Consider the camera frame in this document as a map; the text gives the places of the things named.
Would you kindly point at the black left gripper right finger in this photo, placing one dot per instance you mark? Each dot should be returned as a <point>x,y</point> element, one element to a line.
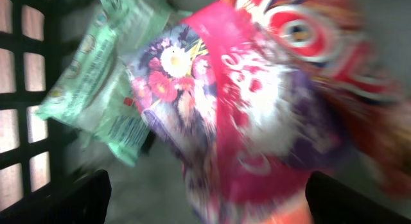
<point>332,202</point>

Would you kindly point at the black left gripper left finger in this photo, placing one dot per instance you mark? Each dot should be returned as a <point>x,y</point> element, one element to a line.
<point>84,201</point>

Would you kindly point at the mint green wipes packet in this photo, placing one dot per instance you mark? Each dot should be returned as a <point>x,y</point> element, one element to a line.
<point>93,94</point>

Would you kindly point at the purple pink floral packet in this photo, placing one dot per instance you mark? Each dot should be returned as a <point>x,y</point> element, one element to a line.
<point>248,127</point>

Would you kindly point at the orange red snack bar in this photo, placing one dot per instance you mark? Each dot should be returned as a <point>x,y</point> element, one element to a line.
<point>327,39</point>

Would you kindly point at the dark grey plastic basket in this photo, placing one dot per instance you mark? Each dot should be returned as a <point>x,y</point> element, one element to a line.
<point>53,48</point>

